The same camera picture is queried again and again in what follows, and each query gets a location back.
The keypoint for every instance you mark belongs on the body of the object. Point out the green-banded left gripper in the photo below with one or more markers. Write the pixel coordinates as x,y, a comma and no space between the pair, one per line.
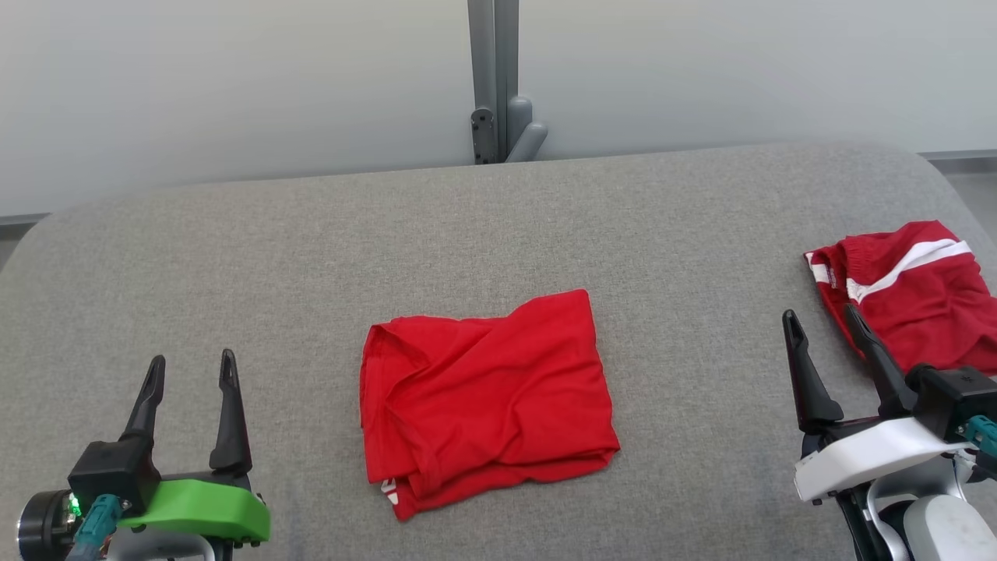
202,510

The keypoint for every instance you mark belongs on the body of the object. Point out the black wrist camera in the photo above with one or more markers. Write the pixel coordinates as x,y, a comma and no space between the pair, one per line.
113,471
958,397

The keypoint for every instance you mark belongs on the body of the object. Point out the teal camera connector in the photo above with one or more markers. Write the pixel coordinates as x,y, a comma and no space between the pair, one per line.
983,435
97,526

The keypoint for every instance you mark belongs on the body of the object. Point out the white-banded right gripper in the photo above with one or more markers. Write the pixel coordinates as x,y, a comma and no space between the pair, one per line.
872,460

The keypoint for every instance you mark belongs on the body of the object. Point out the grey metal partition post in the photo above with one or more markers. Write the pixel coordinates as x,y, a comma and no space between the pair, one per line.
494,54

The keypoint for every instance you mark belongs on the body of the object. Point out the grey fabric sofa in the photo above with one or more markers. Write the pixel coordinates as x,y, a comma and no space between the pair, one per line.
498,226

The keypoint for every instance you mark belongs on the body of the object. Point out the teal right camera connector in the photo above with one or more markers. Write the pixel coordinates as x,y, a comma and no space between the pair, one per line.
983,435

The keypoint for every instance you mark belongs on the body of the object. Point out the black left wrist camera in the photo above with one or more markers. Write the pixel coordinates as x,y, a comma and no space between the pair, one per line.
113,471

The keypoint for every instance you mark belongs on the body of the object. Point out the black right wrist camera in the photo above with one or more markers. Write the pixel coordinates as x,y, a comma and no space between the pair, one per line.
958,397

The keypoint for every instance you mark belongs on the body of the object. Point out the red and white t-shirt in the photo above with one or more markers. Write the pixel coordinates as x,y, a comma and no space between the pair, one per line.
491,397

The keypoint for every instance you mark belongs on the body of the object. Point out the red shorts with white stripes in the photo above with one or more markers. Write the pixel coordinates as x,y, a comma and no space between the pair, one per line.
919,304

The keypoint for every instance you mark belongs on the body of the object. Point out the teal left camera connector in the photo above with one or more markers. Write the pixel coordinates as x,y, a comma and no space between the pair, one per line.
97,526

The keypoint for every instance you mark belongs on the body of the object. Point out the dark grey hinge plate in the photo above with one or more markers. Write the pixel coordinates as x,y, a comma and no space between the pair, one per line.
483,136

